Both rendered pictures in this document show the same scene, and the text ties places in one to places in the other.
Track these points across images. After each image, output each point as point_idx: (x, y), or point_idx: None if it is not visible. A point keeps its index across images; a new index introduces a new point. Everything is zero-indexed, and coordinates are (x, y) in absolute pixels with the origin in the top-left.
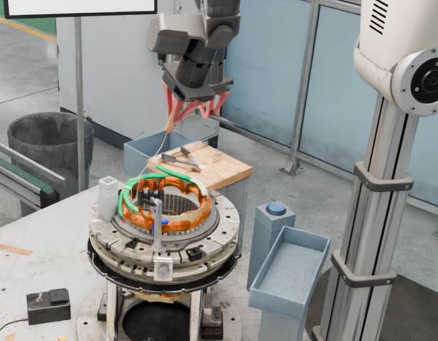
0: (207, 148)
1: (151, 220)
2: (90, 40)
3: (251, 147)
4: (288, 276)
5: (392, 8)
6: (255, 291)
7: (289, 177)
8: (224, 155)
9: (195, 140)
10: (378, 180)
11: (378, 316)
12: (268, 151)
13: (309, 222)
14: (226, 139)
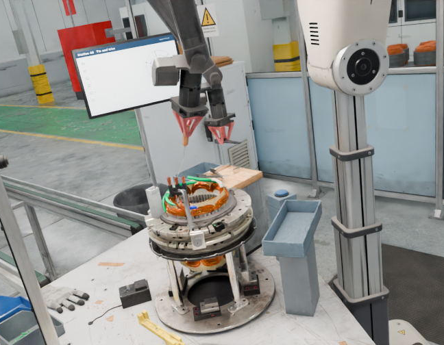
0: (229, 167)
1: (183, 207)
2: (162, 137)
3: (286, 186)
4: (293, 231)
5: (320, 23)
6: (266, 241)
7: (315, 200)
8: (242, 168)
9: None
10: (347, 152)
11: (376, 259)
12: (298, 187)
13: None
14: (268, 185)
